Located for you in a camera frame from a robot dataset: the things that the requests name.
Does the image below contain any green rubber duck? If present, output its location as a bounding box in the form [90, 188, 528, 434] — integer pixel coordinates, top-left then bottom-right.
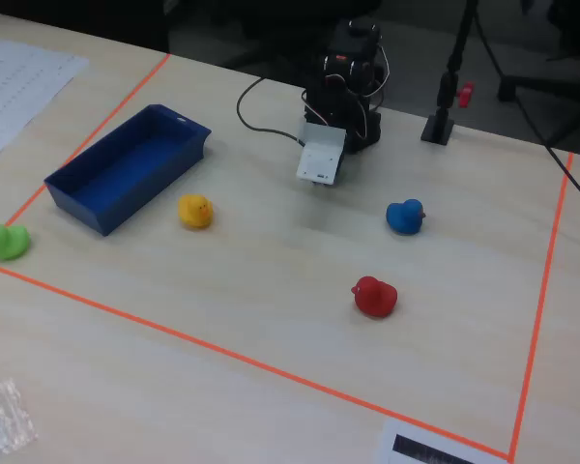
[0, 223, 32, 262]

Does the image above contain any black camera cable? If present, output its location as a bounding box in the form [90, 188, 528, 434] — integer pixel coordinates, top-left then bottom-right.
[236, 75, 306, 146]

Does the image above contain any clear plastic bag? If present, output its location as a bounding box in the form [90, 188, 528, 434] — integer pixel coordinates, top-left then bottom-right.
[0, 378, 39, 460]

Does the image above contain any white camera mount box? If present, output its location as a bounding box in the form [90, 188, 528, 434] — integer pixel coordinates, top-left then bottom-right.
[295, 121, 348, 188]

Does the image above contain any orange tape line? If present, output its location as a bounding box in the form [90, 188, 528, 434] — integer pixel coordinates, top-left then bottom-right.
[0, 52, 173, 257]
[507, 151, 575, 463]
[0, 259, 512, 459]

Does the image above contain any black stand with clamp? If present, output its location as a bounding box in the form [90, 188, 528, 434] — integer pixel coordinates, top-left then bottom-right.
[420, 0, 479, 147]

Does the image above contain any blue rubber duck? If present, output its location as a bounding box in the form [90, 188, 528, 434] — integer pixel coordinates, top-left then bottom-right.
[385, 198, 427, 237]

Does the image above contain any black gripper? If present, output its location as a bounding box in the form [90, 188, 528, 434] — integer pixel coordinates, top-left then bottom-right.
[303, 89, 352, 191]

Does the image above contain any white card with black strip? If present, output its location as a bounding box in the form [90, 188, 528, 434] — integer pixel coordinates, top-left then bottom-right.
[374, 418, 511, 464]

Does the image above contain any black chair base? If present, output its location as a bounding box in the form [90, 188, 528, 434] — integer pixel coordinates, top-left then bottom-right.
[496, 57, 580, 103]

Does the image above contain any blue plastic box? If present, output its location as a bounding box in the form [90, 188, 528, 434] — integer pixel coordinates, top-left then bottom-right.
[43, 103, 213, 238]

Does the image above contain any red rubber duck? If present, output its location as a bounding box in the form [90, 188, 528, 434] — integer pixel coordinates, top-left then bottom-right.
[350, 275, 399, 319]

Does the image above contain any white printed paper sheet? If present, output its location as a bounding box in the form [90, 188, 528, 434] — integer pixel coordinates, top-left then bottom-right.
[0, 39, 90, 170]

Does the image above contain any yellow rubber duck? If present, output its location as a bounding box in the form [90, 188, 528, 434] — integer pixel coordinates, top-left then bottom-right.
[177, 193, 215, 230]

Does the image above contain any thin black cable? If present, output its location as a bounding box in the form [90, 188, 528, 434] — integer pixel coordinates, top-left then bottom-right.
[472, 7, 580, 215]

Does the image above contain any red clamp knob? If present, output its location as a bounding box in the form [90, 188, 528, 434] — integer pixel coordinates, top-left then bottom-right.
[455, 81, 476, 109]

